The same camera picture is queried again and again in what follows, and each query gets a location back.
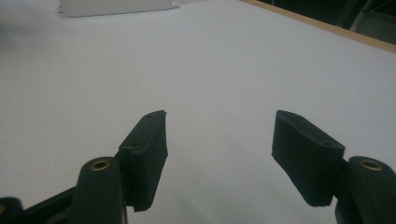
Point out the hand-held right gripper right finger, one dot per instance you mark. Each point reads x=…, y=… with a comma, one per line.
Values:
x=306, y=155

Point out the dark metal stand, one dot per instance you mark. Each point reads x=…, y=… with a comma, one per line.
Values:
x=367, y=15

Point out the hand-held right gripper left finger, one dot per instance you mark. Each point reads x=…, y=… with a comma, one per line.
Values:
x=141, y=161

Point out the white plastic box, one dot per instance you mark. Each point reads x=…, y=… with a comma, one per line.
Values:
x=116, y=6

